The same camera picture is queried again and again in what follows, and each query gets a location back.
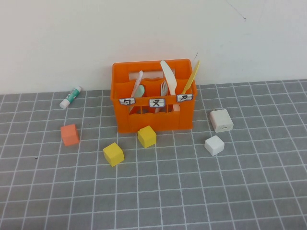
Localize mint green plastic spoon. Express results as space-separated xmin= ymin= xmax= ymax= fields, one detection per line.
xmin=129 ymin=84 xmax=146 ymax=113

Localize grey plastic fork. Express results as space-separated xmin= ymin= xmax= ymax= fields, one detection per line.
xmin=154 ymin=80 xmax=168 ymax=114

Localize cream plastic knife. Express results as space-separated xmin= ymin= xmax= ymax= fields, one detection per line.
xmin=160 ymin=60 xmax=181 ymax=112

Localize pink plastic spoon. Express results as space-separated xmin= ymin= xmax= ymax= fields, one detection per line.
xmin=130 ymin=70 xmax=144 ymax=98

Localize yellow plastic knife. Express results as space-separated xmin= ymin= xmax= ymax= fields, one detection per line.
xmin=181 ymin=60 xmax=201 ymax=95

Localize orange plastic cutlery holder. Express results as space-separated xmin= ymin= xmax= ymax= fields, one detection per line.
xmin=110 ymin=58 xmax=198 ymax=134

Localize paper label marked fork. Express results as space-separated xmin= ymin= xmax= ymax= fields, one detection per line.
xmin=149 ymin=97 xmax=165 ymax=108

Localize yellow foam cube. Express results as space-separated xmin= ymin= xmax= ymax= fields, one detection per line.
xmin=137 ymin=125 xmax=157 ymax=148
xmin=103 ymin=142 xmax=125 ymax=167

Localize paper label marked spoon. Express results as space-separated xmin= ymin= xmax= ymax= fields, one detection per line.
xmin=119 ymin=97 xmax=136 ymax=106

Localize paper label marked knife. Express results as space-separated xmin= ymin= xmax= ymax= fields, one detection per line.
xmin=177 ymin=93 xmax=194 ymax=102

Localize white USB charger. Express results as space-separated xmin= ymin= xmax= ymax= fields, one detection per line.
xmin=209 ymin=109 xmax=235 ymax=133

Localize white foam cube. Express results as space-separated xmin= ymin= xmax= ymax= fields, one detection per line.
xmin=204 ymin=135 xmax=225 ymax=156

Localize white green glue stick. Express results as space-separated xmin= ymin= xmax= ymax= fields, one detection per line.
xmin=59 ymin=86 xmax=83 ymax=110

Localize orange foam cube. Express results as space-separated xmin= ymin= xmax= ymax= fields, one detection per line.
xmin=60 ymin=124 xmax=80 ymax=147

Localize grey checkered tablecloth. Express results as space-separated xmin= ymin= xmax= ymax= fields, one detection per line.
xmin=0 ymin=79 xmax=307 ymax=230

